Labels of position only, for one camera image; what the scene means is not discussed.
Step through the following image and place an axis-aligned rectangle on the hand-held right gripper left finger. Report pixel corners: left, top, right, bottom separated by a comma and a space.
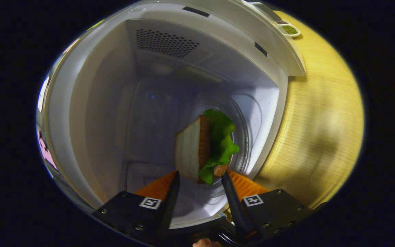
93, 170, 181, 246

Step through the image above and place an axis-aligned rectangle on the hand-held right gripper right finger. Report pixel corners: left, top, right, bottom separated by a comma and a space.
221, 170, 316, 242

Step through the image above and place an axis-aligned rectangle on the sandwich with lettuce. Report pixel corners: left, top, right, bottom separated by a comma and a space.
175, 109, 240, 186

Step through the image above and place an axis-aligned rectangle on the white microwave oven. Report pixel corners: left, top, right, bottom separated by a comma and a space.
36, 0, 306, 230

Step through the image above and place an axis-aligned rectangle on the glass turntable plate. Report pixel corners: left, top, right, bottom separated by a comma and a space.
189, 92, 251, 198

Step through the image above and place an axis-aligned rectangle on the white divided bean dish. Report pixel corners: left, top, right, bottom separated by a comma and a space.
276, 20, 301, 38

